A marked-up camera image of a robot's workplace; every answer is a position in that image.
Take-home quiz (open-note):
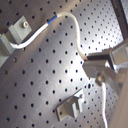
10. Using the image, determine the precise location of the white cable with blue band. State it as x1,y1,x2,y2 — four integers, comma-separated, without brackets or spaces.
9,12,109,128

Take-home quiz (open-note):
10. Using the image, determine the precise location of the perforated metal breadboard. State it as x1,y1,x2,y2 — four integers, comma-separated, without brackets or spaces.
0,0,123,128

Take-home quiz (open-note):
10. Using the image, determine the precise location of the grey cable clip upper left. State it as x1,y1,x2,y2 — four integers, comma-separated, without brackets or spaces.
9,16,32,44

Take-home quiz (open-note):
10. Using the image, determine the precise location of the grey cable clip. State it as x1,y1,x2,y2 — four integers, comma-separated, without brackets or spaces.
56,89,84,121
9,16,32,44

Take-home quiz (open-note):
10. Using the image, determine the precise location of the grey cable clip left edge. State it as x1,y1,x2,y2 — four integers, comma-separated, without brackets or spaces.
0,34,14,56

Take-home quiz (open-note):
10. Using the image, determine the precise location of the grey cable clip bottom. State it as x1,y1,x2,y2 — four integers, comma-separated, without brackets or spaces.
56,89,84,121

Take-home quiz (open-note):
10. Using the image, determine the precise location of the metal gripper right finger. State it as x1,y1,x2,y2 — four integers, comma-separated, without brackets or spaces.
87,46,128,66

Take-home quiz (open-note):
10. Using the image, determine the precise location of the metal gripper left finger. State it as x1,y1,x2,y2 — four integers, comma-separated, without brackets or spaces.
83,60,126,90

